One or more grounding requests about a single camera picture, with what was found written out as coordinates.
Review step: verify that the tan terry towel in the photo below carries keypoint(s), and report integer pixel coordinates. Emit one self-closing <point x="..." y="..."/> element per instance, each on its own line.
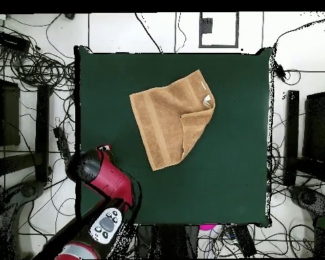
<point x="165" y="122"/>

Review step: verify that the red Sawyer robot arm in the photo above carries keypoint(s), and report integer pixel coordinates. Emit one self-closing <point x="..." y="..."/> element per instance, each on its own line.
<point x="111" y="178"/>

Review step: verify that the black flat box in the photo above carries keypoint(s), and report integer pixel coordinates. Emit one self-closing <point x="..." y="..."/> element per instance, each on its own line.
<point x="245" y="241"/>

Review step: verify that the black power strip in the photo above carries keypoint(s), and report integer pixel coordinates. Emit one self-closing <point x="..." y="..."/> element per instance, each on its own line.
<point x="63" y="143"/>

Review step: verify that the grey stand foot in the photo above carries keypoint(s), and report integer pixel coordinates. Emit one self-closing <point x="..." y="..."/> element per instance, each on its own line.
<point x="306" y="197"/>
<point x="29" y="189"/>

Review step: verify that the dark green table cloth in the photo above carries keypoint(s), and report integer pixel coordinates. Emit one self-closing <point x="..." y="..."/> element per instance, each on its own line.
<point x="219" y="176"/>

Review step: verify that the pink object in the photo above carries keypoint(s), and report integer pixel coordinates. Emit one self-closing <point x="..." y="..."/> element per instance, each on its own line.
<point x="208" y="227"/>

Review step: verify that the black box device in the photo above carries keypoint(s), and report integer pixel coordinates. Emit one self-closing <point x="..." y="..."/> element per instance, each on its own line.
<point x="12" y="42"/>

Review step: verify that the black power adapter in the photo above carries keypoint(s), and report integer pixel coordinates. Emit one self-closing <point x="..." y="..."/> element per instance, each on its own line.
<point x="280" y="71"/>

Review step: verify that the black frame stand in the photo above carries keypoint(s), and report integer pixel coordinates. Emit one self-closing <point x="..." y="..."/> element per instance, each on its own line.
<point x="42" y="135"/>
<point x="292" y="135"/>

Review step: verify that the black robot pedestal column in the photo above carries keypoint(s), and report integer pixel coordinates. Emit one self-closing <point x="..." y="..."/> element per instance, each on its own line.
<point x="168" y="241"/>

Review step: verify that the grey square floor frame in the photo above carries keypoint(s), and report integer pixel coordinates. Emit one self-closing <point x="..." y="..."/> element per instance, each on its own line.
<point x="205" y="25"/>

